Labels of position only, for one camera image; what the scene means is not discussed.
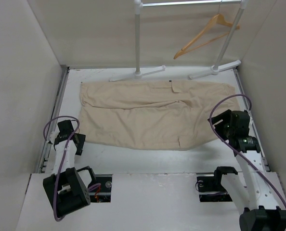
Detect white clothes rack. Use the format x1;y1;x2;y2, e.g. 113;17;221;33
109;0;248;82

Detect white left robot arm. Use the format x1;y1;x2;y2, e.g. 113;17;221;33
43;115;101;222

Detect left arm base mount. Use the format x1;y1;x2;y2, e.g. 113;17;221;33
65;174;113;203

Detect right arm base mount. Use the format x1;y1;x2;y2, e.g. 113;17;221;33
195;175;232;203

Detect wooden clothes hanger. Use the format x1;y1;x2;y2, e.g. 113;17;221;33
173;7;240;60

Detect left aluminium table rail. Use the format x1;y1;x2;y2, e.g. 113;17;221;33
35;65;69;173

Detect right aluminium table rail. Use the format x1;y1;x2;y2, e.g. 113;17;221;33
233;67;271;172

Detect aluminium table rail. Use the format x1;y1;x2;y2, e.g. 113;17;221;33
35;65;69;173
233;67;271;172

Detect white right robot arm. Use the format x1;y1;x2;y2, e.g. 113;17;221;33
208;110;286;231

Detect beige cargo trousers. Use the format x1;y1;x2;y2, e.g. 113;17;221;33
79;80;240;150

